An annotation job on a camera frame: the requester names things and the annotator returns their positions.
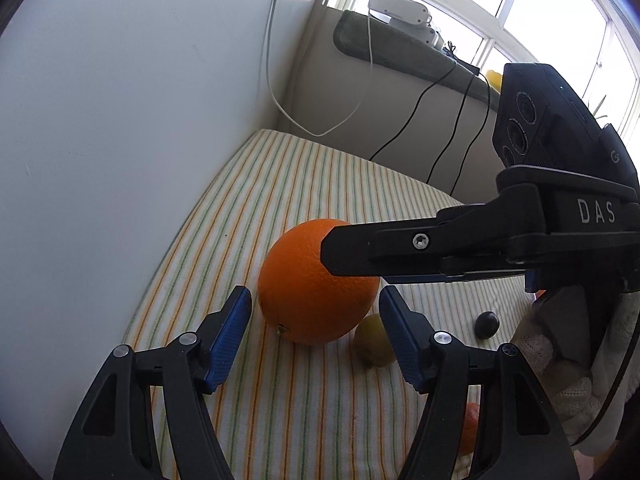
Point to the dark purple plum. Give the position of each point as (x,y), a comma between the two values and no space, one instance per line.
(486,325)

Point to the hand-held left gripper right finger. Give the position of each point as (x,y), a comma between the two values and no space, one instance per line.
(400,340)

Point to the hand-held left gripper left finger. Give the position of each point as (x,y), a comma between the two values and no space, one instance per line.
(230,340)

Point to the tangerine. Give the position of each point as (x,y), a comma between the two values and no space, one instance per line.
(469,430)

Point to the large orange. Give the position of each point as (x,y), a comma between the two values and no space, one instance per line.
(300,290)

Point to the white power strip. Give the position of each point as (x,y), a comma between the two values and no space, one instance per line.
(400,7)

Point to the black power adapter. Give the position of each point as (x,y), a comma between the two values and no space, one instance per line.
(467,66)

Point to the person's right hand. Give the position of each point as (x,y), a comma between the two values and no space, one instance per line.
(555,375)

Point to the yellow plastic dish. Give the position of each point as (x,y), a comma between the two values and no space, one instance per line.
(493,81)

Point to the striped cloth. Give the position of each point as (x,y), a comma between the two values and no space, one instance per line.
(300,185)

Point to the green potted plant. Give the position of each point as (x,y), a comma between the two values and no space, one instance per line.
(600,107)

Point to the white power adapter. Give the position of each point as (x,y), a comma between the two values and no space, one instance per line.
(433,37)

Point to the green plum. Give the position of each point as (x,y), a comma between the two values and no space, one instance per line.
(372,342)

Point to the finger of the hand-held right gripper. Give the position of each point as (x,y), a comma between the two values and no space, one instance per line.
(450,276)
(380,250)

